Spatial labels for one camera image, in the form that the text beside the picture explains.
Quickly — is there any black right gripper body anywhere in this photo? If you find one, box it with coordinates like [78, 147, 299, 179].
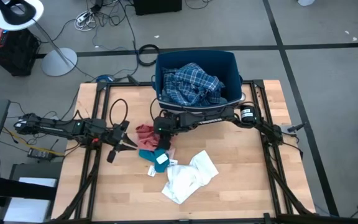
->
[155, 133, 174, 146]

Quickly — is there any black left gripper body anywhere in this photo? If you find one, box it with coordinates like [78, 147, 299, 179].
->
[104, 120, 131, 164]

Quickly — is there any large white paper tag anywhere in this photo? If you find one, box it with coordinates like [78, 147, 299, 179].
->
[155, 153, 169, 166]

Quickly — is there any red salmon garment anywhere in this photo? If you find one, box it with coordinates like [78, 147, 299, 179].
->
[135, 124, 161, 152]

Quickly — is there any blue plaid shirt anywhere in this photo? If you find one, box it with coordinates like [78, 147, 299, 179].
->
[162, 62, 226, 107]

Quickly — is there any white garment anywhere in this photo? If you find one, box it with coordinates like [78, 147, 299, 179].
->
[162, 150, 219, 205]

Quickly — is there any black power adaptor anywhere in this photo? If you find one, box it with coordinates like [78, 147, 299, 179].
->
[27, 147, 55, 162]

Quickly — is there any navy white striped fabric basket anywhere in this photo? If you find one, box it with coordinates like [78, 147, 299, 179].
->
[152, 49, 245, 118]

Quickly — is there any grey cabinet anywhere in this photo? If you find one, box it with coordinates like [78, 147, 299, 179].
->
[0, 161, 62, 224]

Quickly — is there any white floor lamp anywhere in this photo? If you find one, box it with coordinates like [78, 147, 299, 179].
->
[0, 0, 78, 77]

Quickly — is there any white power strip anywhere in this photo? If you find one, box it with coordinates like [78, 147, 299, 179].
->
[75, 11, 96, 32]

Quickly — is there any black crate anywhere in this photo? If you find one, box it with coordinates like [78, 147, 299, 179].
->
[0, 26, 40, 77]

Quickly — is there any black box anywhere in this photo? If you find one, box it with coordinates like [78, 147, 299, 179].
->
[133, 0, 183, 16]

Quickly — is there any right arm cable loop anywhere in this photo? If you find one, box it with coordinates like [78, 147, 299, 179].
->
[149, 98, 167, 124]

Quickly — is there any arm cable loop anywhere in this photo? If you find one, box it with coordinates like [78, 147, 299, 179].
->
[109, 98, 129, 127]
[149, 98, 167, 124]

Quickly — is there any left arm cable loop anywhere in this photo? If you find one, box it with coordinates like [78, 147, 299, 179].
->
[109, 98, 129, 127]

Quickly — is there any black aluminium table frame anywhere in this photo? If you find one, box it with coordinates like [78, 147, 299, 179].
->
[47, 79, 316, 224]

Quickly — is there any blue cable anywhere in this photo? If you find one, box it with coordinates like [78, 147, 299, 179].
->
[98, 73, 115, 83]

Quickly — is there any coiled black cable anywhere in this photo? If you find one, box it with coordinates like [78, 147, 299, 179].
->
[137, 44, 161, 67]

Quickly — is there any yellow cable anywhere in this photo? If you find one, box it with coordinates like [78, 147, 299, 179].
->
[1, 126, 65, 156]

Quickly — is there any black clamp handle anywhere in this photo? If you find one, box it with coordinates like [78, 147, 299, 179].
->
[287, 122, 308, 134]

